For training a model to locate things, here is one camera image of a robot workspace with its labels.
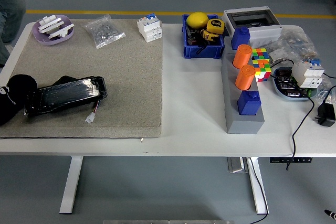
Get orange cylinder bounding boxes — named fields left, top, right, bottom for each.
left=233, top=44, right=253, bottom=69
left=235, top=65, right=256, bottom=91

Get black plastic-wrapped panel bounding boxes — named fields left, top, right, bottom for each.
left=23, top=75, right=108, bottom=118

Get black table control panel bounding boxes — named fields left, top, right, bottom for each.
left=269, top=157, right=313, bottom=164

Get white circuit breaker blue levers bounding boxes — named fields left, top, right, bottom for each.
left=136, top=13, right=162, bottom=43
left=291, top=58, right=325, bottom=89

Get black adapter cord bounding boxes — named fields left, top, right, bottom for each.
left=324, top=85, right=336, bottom=105

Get black hanging cable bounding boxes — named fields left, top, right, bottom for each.
left=246, top=157, right=270, bottom=224

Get white connector with red wires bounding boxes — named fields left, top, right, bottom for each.
left=86, top=100, right=100, bottom=123

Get black tool handle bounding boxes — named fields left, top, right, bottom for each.
left=196, top=43, right=211, bottom=56

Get white plastic piece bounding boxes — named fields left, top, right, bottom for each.
left=38, top=15, right=65, bottom=33
left=47, top=23, right=75, bottom=39

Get yellow round object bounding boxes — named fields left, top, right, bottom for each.
left=186, top=12, right=209, bottom=29

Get yellow black tape measure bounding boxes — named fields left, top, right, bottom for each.
left=206, top=18, right=226, bottom=36

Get colourful puzzle cube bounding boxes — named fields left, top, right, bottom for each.
left=251, top=47, right=272, bottom=82

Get black rag with white print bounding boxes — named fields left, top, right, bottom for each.
left=0, top=73, right=38, bottom=126

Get black power adapter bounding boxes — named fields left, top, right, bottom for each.
left=314, top=102, right=336, bottom=127

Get light blue tray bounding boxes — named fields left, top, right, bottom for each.
left=271, top=66, right=320, bottom=102

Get white table leg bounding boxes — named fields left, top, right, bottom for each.
left=246, top=156, right=270, bottom=215
left=59, top=155, right=84, bottom=214

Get purple plastic tray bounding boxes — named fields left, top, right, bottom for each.
left=31, top=14, right=75, bottom=46

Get clear bag of screws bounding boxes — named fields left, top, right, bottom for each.
left=80, top=14, right=126, bottom=50

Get grey electrical enclosure box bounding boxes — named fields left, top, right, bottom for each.
left=223, top=6, right=284, bottom=49

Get grey metal box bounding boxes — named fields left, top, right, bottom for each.
left=227, top=157, right=249, bottom=174

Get black electronic modules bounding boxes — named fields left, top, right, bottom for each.
left=275, top=68, right=308, bottom=98

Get grey-brown felt mat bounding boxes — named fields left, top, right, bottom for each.
left=0, top=18, right=163, bottom=140

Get small yellow black tool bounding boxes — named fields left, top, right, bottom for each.
left=201, top=29, right=219, bottom=42

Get clear plastic bag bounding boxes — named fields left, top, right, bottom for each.
left=313, top=73, right=336, bottom=104

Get grey shape sorter base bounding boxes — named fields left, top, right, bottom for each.
left=220, top=46, right=265, bottom=135

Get clear bags of parts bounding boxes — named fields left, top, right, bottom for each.
left=267, top=28, right=322, bottom=63

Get blue plastic bin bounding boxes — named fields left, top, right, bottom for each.
left=182, top=14, right=225, bottom=59

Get blue block with knob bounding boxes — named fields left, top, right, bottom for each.
left=237, top=90, right=262, bottom=116
left=230, top=26, right=251, bottom=50

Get long black cord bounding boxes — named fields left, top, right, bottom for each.
left=269, top=58, right=316, bottom=172

